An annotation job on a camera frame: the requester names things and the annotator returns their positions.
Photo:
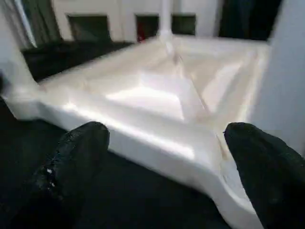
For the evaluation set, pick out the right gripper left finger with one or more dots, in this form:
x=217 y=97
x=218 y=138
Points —
x=59 y=179

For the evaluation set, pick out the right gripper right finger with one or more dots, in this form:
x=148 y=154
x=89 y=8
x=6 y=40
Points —
x=269 y=179

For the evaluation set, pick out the white plastic table top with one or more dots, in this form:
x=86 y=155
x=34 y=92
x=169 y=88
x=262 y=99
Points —
x=143 y=95

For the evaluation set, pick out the grey curtain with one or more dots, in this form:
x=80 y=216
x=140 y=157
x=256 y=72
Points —
x=40 y=19

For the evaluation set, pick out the black backdrop cloth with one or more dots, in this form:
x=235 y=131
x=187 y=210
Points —
x=245 y=16

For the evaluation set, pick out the white glass-door cabinet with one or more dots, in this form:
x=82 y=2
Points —
x=119 y=14

